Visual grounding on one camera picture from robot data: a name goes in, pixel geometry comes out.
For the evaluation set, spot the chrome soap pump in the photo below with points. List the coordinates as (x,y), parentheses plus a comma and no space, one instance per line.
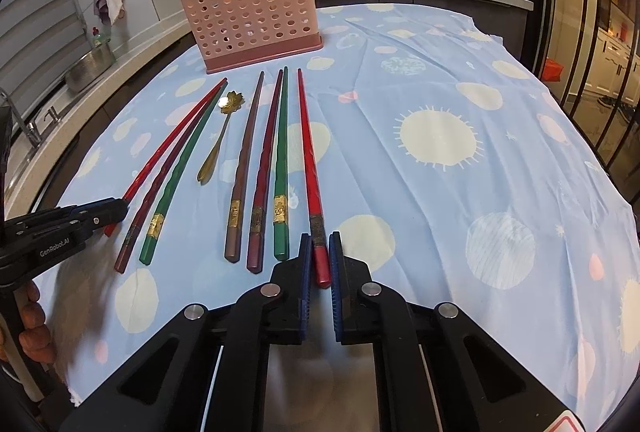
(50,114)

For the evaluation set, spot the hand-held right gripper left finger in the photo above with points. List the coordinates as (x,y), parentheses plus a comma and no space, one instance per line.
(305,277)

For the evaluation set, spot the green chopstick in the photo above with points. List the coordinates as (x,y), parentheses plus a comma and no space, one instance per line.
(281,171)
(172,182)

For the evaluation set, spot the brown chopstick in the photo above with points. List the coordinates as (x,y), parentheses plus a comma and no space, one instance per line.
(245,161)

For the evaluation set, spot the dark red chopstick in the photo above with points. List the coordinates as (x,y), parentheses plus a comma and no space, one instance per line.
(150,207)
(264,171)

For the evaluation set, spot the gold leaf-shaped spoon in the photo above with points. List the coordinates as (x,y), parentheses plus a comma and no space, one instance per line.
(231,102)

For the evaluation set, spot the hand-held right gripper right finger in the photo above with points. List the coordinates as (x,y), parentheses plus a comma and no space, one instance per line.
(336,287)

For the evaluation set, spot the steel pot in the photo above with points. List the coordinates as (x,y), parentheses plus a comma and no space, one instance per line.
(87,69)

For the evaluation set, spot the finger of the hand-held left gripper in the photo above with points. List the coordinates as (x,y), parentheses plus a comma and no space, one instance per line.
(112,209)
(90,231)

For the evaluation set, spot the red bag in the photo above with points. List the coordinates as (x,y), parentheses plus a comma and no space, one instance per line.
(552,70)

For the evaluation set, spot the white window blind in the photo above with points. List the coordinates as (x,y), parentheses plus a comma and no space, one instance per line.
(40,26)

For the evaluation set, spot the green dish soap bottle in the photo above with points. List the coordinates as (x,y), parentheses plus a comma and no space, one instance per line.
(98,39)

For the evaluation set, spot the glass sliding door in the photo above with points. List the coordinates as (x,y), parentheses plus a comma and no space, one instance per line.
(575,11)

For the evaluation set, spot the chrome faucet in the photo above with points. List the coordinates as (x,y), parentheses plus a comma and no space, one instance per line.
(22,121)

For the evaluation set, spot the pink perforated utensil holder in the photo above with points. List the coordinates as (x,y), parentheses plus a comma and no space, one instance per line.
(240,26)

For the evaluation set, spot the person's left hand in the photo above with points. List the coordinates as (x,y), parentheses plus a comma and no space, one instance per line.
(37,327)

